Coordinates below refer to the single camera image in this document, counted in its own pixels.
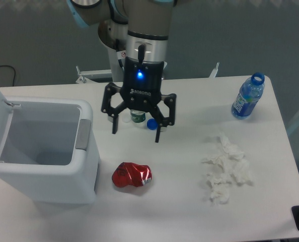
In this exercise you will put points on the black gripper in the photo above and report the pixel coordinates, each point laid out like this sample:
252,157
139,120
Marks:
143,85

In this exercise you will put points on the white trash can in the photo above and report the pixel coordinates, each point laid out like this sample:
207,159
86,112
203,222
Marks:
48,150

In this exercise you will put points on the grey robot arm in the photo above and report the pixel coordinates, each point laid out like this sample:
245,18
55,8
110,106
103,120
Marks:
145,31

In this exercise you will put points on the crushed red can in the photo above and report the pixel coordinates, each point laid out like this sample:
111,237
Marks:
131,174

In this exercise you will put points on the clear empty plastic bottle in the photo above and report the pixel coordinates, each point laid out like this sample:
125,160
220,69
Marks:
137,117

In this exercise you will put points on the white bottle cap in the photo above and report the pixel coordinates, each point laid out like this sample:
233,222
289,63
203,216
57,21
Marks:
126,119

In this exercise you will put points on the blue bottle cap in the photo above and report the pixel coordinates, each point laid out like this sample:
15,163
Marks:
152,124

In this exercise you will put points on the blue labelled plastic bottle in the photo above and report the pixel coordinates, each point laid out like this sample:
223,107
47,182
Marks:
249,94

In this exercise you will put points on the crumpled white tissue pile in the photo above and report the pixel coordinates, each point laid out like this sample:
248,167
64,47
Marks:
229,166

